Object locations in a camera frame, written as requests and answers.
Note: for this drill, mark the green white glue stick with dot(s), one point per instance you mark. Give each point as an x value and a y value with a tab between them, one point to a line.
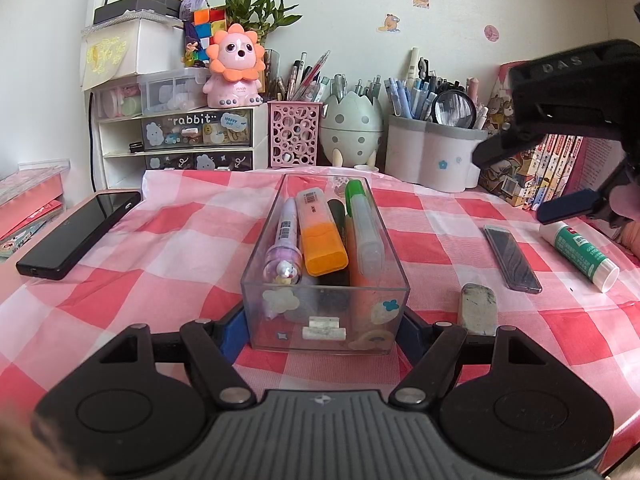
580	252

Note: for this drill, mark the pink flat box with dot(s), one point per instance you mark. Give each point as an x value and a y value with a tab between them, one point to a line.
30	195

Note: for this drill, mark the stack of black boxes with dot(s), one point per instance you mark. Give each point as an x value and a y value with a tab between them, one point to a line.
140	5

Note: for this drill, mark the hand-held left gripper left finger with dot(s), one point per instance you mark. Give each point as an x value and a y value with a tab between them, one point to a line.
235	327

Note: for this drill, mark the colourful puzzle cube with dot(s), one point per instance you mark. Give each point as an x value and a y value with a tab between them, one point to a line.
207	25

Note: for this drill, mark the black smartphone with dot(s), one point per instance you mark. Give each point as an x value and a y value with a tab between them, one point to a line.
75	235

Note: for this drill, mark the white purple cartoon pen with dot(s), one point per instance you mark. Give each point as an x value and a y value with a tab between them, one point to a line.
287	230

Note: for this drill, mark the pink mesh pen holder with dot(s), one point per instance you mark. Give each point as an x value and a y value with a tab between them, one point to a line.
295	132

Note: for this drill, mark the green highlighter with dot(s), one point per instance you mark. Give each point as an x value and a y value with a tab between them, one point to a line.
362	220

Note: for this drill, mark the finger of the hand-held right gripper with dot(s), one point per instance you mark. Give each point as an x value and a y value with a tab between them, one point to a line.
505	149
570	206

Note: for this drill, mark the dark grey flat case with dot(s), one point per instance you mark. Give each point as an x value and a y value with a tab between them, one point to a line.
512	260

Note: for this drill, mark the pink lion toy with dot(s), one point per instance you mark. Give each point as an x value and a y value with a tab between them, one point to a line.
235	70

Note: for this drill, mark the pink round wall sticker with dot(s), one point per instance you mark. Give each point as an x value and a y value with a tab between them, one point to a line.
492	32

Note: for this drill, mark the white printed drawer organizer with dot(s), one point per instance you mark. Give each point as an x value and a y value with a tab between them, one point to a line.
190	135

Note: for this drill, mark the clear box with round cases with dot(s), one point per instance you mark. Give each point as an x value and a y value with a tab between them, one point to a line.
120	102

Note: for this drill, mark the lavender sachet pouch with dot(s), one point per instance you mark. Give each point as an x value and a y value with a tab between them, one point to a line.
192	0

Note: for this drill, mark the bunch of blue white pens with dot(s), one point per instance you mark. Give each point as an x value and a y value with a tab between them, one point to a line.
425	90

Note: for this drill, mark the peach orange highlighter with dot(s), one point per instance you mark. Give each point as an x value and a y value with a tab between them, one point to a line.
320	230

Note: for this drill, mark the orange animal wall sticker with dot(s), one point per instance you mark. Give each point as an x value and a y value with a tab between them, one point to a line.
391	22

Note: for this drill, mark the green bamboo plant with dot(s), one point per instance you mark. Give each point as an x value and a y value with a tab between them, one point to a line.
260	12

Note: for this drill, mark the clear compartment storage box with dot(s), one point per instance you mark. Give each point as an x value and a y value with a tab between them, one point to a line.
170	92

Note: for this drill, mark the clear plastic organizer box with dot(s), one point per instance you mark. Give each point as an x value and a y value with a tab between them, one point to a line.
325	310

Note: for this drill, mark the grey used eraser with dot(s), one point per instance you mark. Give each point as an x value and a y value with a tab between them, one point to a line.
477	310

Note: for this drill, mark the clear glass jar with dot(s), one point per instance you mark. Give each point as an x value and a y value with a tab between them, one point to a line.
274	75

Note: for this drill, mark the green egg-shaped pen holder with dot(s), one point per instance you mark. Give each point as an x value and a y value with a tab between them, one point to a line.
350	130

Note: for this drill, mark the magnifying glass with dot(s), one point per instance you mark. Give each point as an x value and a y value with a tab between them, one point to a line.
454	107

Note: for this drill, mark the pink checkered tablecloth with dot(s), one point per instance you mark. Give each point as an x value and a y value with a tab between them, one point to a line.
175	260

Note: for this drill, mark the white storage box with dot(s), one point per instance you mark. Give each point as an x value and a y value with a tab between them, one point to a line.
130	50

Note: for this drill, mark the grey white flower pen holder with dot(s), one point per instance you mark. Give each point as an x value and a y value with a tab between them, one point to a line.
430	152

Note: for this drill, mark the bunch of grey-green pens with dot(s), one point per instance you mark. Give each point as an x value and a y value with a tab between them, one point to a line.
350	87

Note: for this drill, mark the row of comic books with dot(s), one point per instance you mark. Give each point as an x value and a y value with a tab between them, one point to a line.
540	170

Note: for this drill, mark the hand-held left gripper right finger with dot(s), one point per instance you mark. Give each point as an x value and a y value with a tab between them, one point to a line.
407	331

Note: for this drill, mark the bunch of red black pens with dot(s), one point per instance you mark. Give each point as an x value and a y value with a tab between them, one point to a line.
305	77

